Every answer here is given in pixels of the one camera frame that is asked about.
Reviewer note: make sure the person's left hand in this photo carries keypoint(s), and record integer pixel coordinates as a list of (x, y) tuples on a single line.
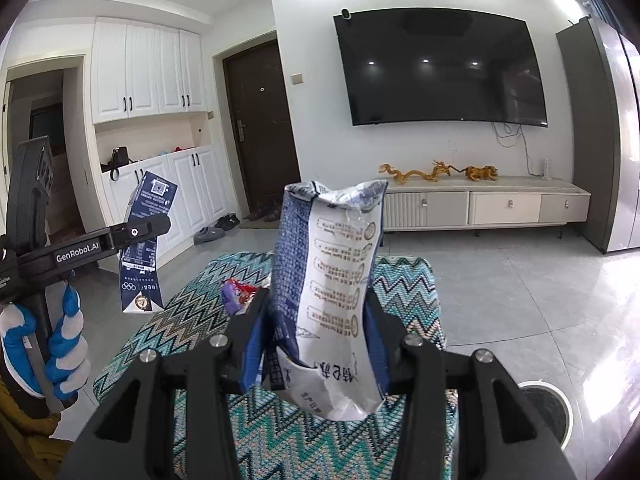
[(67, 360)]

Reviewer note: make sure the white grey television cabinet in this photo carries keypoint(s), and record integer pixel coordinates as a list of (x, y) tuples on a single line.
[(505, 207)]

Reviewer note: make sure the black handbag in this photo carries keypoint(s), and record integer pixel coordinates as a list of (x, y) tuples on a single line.
[(120, 157)]

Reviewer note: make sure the white shoe cabinet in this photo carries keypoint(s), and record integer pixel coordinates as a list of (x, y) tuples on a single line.
[(195, 190)]

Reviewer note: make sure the long golden dragon figurine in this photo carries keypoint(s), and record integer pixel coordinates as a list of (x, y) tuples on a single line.
[(400, 174)]

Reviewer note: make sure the brown shoes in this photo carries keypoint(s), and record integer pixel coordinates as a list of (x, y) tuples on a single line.
[(262, 214)]

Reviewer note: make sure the white wall cabinet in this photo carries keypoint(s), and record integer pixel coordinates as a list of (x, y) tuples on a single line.
[(145, 70)]

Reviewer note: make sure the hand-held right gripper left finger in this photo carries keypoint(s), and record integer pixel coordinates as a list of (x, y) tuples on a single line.
[(251, 360)]

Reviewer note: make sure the blue curtain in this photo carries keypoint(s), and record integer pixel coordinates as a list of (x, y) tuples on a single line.
[(602, 10)]

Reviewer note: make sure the red purple snack wrapper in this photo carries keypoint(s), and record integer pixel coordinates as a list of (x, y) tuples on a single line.
[(240, 292)]

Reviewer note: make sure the golden tiger figurine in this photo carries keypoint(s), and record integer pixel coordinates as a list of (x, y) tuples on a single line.
[(480, 173)]

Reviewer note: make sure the dark blue milk carton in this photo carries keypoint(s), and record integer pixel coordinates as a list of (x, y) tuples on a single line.
[(142, 280)]

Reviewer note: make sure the grey slippers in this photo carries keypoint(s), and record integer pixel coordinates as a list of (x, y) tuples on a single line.
[(207, 235)]

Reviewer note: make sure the grey refrigerator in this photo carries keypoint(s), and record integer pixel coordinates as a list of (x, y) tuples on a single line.
[(600, 135)]

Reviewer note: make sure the black wall television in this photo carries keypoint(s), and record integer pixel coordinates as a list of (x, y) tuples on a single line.
[(440, 70)]

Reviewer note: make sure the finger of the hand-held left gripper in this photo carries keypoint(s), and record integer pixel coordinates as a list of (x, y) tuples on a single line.
[(145, 227)]

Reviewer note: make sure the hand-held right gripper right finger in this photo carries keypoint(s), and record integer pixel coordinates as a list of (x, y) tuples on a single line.
[(381, 365)]

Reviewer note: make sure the zigzag knitted blanket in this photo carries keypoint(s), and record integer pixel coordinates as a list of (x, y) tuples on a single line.
[(405, 300)]

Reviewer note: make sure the black shoes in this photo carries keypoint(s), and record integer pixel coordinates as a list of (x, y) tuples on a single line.
[(227, 221)]

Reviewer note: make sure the round white rimmed bin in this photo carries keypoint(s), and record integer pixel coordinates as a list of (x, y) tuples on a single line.
[(547, 405)]

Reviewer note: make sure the beige wall switch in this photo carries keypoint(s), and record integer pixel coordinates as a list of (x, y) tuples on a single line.
[(297, 78)]

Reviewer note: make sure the person's left forearm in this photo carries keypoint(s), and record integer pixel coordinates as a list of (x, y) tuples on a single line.
[(25, 430)]

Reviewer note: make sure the white power strip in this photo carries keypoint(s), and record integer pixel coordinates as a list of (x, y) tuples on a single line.
[(547, 169)]

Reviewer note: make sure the short golden dragon figurine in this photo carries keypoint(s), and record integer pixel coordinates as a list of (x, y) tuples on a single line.
[(440, 170)]

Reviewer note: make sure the dark brown entrance door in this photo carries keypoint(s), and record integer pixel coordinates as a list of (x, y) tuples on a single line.
[(260, 125)]

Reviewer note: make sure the white blue printed milk bag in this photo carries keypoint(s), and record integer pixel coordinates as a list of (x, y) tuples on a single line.
[(330, 285)]

